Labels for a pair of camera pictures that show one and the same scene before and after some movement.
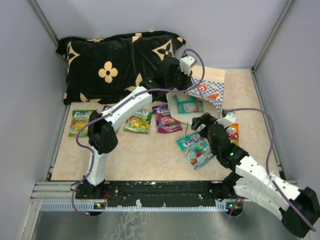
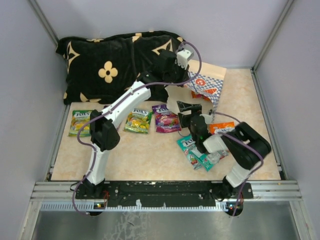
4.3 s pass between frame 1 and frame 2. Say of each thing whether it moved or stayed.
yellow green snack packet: stayed
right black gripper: moved
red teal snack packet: stayed
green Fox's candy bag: stayed
